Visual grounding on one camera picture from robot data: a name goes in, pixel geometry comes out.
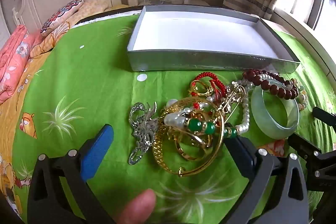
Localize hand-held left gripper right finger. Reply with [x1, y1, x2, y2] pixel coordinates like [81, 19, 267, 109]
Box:
[223, 123, 310, 224]

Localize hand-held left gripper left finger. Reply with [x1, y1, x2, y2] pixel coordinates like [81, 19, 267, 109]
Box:
[27, 124, 116, 224]

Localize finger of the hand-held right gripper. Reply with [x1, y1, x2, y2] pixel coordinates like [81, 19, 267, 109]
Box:
[312, 107, 336, 126]
[287, 132, 322, 161]

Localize multicolour stone bead bracelet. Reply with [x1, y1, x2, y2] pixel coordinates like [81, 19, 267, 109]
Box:
[285, 78, 308, 111]

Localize thin gold bangle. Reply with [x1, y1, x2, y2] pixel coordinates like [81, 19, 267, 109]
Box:
[173, 109, 226, 178]

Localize pale green jade bangle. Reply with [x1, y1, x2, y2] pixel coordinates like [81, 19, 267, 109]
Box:
[251, 80, 300, 139]

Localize white pearl necklace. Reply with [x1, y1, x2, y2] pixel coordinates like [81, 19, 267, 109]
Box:
[163, 73, 273, 135]

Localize silver filigree brooch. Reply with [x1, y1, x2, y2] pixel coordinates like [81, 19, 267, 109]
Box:
[128, 101, 159, 165]

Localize green bead bracelet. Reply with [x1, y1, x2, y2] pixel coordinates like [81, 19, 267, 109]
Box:
[184, 118, 239, 138]

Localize wide ornate gold bangle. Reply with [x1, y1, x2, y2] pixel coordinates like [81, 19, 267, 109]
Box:
[152, 99, 225, 177]

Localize dark red bead bracelet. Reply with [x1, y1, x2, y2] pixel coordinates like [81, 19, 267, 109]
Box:
[243, 69, 300, 100]

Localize red cord bracelet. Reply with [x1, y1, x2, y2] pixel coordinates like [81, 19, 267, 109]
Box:
[190, 72, 227, 98]

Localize grey cardboard box tray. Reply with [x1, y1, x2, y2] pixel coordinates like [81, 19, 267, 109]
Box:
[127, 5, 301, 74]

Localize green printed bed sheet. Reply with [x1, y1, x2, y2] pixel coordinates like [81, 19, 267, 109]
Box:
[0, 7, 336, 224]

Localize white window sill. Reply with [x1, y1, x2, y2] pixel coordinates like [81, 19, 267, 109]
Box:
[273, 0, 336, 77]

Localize pink floral quilt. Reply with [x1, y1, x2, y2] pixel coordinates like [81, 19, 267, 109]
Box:
[0, 25, 44, 105]

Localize red patterned pillow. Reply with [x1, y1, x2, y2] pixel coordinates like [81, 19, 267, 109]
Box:
[40, 0, 83, 37]

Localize yellow floral pillow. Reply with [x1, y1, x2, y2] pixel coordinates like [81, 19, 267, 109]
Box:
[66, 0, 109, 28]

